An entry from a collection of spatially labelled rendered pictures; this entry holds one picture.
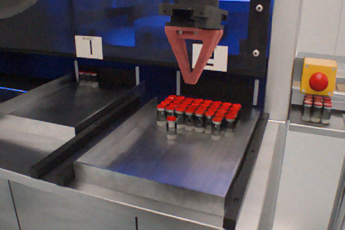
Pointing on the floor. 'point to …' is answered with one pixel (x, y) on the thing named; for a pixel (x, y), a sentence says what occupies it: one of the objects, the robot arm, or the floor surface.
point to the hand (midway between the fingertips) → (190, 77)
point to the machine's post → (281, 71)
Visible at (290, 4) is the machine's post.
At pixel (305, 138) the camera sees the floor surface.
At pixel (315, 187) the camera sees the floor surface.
